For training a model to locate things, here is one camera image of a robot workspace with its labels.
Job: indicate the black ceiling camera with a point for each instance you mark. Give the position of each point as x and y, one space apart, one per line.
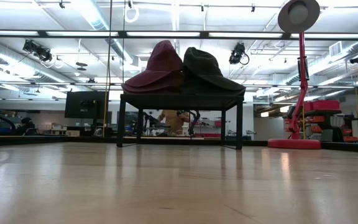
357 59

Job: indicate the maroon baseball cap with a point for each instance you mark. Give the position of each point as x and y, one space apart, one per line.
163 65

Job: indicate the black aluminium table frame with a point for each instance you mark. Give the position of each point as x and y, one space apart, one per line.
256 143

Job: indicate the red desk lamp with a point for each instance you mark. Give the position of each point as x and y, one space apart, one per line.
294 144

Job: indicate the person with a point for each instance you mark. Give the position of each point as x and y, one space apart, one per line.
174 123
26 126

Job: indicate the black overhead camera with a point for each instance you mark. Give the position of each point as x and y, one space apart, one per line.
37 51
237 53

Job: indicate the red storage bin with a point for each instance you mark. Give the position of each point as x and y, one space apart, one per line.
322 105

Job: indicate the silver ventilation duct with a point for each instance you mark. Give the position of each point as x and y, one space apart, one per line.
96 21
353 48

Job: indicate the black perforated metal stand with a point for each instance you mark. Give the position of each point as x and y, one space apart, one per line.
182 101

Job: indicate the black monitor screen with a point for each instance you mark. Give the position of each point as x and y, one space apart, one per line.
85 104

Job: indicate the background black robot arm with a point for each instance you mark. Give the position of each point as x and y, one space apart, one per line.
195 121

